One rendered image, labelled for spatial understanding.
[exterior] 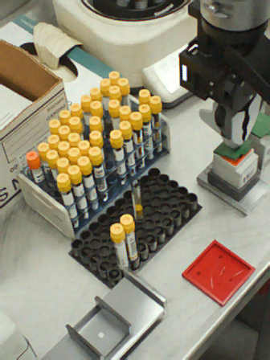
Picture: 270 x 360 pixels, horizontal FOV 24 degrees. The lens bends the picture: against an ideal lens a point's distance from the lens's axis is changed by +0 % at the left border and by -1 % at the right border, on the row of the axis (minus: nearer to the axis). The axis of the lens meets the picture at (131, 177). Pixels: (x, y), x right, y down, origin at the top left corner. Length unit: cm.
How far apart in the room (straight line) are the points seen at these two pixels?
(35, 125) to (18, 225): 15
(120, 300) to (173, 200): 17
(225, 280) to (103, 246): 16
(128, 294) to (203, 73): 28
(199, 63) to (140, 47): 25
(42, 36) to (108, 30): 11
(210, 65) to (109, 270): 29
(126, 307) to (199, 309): 10
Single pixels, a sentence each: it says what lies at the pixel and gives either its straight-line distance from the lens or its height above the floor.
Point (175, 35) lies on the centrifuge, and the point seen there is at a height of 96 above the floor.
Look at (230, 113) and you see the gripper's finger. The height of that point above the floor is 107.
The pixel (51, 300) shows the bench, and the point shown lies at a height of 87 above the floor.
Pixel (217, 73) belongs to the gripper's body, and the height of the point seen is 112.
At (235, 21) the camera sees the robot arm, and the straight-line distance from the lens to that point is 65.
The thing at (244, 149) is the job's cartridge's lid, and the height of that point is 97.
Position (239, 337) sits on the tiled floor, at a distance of 175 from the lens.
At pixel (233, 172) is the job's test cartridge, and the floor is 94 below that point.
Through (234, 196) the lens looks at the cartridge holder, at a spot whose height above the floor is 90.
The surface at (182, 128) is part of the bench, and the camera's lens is 98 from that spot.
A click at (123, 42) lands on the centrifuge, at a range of 95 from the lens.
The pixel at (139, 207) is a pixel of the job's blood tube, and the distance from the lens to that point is 82.
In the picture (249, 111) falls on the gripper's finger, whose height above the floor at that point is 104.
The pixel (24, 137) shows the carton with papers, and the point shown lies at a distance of 86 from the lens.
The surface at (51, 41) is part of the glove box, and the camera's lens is 100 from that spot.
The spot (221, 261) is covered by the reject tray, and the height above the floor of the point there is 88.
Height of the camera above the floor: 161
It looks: 53 degrees down
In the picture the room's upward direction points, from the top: 7 degrees counter-clockwise
